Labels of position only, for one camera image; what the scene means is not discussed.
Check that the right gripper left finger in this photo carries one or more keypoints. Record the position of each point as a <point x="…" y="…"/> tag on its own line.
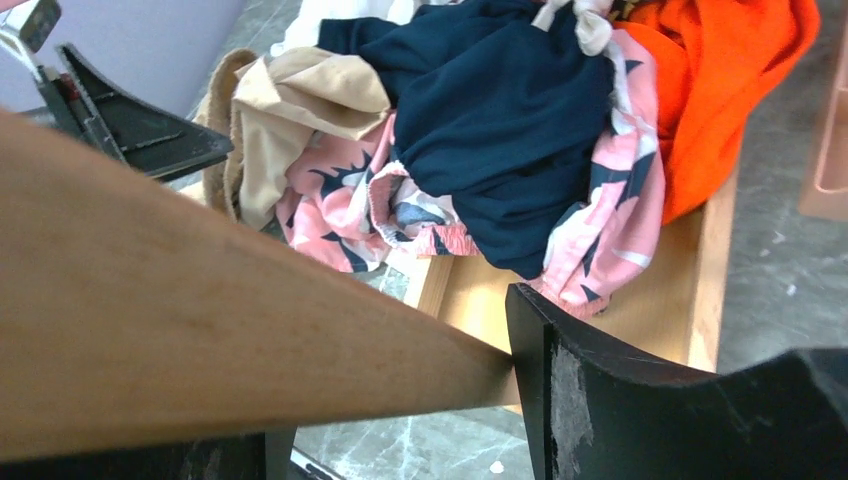
<point x="83" y="104"/>

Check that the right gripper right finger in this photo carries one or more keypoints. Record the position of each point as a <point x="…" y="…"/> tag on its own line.
<point x="596" y="407"/>

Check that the wooden clothes rack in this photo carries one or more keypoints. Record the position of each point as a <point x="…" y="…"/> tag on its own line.
<point x="131" y="315"/>

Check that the pink patterned shorts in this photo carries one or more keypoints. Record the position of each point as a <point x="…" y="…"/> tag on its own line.
<point x="348" y="204"/>

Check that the navy blue shorts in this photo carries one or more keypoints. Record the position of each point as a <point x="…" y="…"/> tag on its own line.
<point x="497" y="106"/>

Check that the beige shorts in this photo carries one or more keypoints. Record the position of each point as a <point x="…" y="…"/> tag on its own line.
<point x="270" y="109"/>

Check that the orange shorts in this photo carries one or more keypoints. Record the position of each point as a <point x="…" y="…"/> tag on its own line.
<point x="716" y="61"/>

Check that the yellow black patterned garment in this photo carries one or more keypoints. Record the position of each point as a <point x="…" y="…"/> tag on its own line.
<point x="621" y="10"/>

